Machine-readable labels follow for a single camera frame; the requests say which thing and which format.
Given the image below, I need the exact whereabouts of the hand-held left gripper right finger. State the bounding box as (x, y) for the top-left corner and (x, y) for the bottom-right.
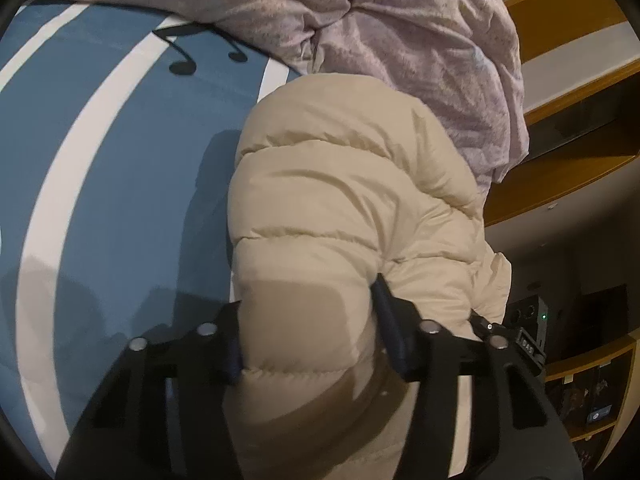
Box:
(372, 272), (583, 480)

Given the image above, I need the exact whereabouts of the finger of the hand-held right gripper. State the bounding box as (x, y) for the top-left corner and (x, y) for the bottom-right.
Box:
(469, 309), (518, 343)

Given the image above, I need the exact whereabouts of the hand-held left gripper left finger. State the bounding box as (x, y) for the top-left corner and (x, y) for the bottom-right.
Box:
(55, 300), (246, 480)

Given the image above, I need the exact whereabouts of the beige down jacket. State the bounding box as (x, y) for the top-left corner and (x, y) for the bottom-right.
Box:
(220, 74), (513, 480)

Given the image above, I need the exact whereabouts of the low wooden shelf cabinet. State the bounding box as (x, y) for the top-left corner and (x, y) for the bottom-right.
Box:
(542, 332), (640, 461)

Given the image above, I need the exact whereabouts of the dark box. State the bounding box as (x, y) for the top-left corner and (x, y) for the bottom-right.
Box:
(587, 364), (628, 428)

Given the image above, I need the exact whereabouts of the blue white striped bed sheet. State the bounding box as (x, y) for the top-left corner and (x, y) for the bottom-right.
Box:
(0, 0), (306, 466)

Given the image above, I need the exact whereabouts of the lilac duvet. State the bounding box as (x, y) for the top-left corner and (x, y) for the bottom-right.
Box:
(30, 0), (531, 206)

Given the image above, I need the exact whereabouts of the wooden wall shelf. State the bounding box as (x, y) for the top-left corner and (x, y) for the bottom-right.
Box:
(482, 0), (640, 228)

